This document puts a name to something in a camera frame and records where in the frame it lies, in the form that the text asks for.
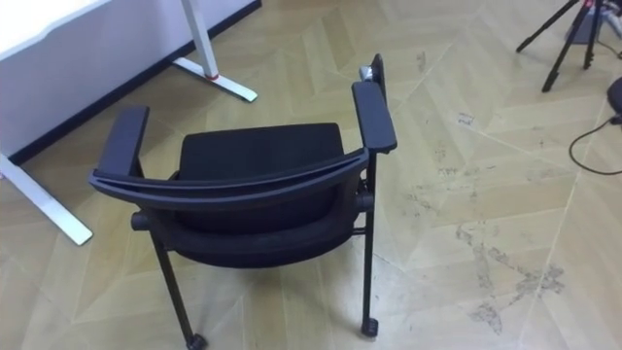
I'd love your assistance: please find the grey box with cables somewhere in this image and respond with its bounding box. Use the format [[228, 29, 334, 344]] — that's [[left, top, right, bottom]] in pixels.
[[565, 0, 622, 46]]

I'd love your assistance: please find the round black base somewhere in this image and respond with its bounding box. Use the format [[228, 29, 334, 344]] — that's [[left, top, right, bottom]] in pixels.
[[605, 76, 622, 118]]

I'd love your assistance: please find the black mesh armchair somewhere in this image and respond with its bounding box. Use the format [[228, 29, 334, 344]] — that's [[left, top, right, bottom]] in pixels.
[[88, 52, 398, 350]]

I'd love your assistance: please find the white desk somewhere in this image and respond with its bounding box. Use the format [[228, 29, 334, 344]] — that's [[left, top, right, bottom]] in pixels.
[[0, 0, 259, 247]]

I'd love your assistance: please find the black tripod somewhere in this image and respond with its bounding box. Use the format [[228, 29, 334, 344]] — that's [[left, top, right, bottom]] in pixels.
[[515, 0, 607, 93]]

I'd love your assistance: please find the black floor cable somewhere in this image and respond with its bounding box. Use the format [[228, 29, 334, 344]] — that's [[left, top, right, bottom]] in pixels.
[[568, 115, 622, 177]]

